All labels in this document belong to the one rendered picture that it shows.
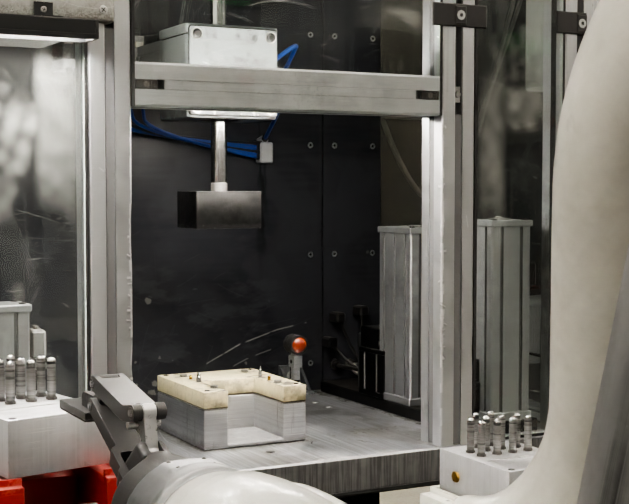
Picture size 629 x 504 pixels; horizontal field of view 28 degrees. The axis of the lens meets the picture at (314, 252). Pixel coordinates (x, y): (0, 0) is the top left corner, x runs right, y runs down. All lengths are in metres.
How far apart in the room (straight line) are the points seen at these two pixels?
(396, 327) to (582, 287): 1.00
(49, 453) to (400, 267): 0.69
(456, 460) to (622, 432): 0.92
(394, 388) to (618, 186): 1.07
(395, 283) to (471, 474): 0.40
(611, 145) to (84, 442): 0.62
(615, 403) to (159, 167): 1.35
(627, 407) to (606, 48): 0.23
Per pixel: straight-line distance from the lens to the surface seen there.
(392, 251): 1.65
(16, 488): 1.06
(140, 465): 0.85
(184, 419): 1.49
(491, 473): 1.30
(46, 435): 1.08
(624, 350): 0.44
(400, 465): 1.44
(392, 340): 1.66
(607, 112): 0.61
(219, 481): 0.73
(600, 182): 0.62
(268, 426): 1.52
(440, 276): 1.44
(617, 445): 0.44
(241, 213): 1.51
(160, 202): 1.74
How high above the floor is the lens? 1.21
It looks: 3 degrees down
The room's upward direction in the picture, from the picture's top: straight up
